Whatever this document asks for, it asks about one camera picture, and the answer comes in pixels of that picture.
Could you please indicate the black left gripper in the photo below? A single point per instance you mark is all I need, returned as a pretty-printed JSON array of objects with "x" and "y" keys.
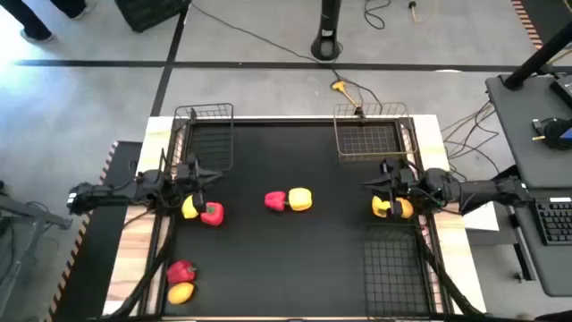
[{"x": 199, "y": 203}]

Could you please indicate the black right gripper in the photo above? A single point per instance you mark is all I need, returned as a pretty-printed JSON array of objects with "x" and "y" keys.
[{"x": 395, "y": 206}]

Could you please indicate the red bell pepper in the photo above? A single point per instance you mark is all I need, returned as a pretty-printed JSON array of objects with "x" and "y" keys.
[
  {"x": 275, "y": 201},
  {"x": 180, "y": 272},
  {"x": 214, "y": 215}
]

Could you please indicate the orange-yellow lemon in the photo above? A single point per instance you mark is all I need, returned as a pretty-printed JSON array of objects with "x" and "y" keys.
[{"x": 180, "y": 294}]

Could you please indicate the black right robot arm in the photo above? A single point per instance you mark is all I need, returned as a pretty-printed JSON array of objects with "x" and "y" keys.
[{"x": 473, "y": 191}]

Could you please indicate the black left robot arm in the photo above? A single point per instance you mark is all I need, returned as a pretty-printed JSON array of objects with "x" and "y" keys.
[{"x": 103, "y": 195}]

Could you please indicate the yellow bell pepper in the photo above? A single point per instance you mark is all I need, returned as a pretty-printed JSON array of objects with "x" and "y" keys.
[
  {"x": 300, "y": 199},
  {"x": 380, "y": 207}
]

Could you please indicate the orange round fruit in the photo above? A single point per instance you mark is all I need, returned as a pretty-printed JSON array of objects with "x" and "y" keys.
[{"x": 406, "y": 209}]

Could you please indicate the yellow lemon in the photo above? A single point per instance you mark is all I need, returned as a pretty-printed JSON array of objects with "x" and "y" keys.
[{"x": 188, "y": 208}]

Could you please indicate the yellow power plug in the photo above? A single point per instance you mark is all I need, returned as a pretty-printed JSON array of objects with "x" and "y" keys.
[{"x": 339, "y": 86}]

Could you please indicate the white paper sheet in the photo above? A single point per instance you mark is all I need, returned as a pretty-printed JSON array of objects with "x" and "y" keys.
[{"x": 485, "y": 219}]

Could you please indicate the black table mat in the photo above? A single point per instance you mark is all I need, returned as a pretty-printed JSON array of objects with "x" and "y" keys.
[{"x": 290, "y": 259}]

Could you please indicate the black hazard-striped floor mat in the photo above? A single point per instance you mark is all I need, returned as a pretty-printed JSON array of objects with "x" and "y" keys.
[
  {"x": 550, "y": 18},
  {"x": 94, "y": 268}
]

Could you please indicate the grey desk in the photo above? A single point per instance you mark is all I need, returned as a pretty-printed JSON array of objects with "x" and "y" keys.
[{"x": 523, "y": 147}]

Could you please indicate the black floor pole stand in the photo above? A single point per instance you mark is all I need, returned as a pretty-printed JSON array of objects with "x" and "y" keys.
[{"x": 327, "y": 44}]

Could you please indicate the black plastic crate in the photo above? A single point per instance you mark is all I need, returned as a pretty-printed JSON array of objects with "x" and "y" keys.
[{"x": 152, "y": 13}]

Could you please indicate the black keyboard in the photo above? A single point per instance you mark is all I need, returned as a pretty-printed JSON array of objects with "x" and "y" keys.
[{"x": 555, "y": 221}]

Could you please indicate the grey metal stand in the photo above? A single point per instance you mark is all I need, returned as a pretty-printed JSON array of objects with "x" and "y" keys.
[{"x": 31, "y": 214}]

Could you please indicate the black slanted pole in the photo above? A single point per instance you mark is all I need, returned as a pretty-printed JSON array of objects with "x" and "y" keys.
[{"x": 536, "y": 58}]

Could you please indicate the black desk device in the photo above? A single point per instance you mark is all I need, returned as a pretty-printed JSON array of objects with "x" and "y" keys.
[{"x": 564, "y": 89}]

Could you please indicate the person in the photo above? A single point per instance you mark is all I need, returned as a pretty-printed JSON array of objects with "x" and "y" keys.
[{"x": 27, "y": 22}]

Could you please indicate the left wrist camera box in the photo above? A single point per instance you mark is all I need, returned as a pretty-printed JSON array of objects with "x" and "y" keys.
[{"x": 183, "y": 172}]

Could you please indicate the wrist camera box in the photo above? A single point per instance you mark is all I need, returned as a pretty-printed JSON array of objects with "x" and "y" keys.
[
  {"x": 406, "y": 175},
  {"x": 183, "y": 172}
]

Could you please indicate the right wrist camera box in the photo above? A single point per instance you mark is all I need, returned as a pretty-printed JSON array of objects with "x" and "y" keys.
[{"x": 406, "y": 175}]

